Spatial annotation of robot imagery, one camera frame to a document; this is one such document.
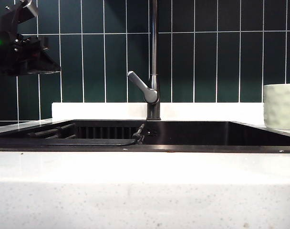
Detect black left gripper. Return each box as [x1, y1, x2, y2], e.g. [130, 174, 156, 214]
[0, 30, 62, 76]

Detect pale green ceramic mug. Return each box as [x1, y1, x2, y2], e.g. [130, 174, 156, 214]
[263, 83, 290, 131]

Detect black flat sink board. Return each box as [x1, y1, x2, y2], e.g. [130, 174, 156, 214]
[0, 138, 137, 147]

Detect black slatted sink caddy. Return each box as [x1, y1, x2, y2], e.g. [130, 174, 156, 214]
[74, 125, 136, 140]

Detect black kitchen sink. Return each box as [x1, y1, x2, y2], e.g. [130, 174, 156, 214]
[0, 119, 290, 153]

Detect dark metal faucet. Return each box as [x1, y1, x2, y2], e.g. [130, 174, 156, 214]
[146, 0, 162, 121]

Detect black roll-up drying rack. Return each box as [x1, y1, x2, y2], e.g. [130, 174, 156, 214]
[27, 123, 145, 144]

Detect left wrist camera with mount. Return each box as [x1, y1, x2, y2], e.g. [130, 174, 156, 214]
[0, 0, 39, 33]

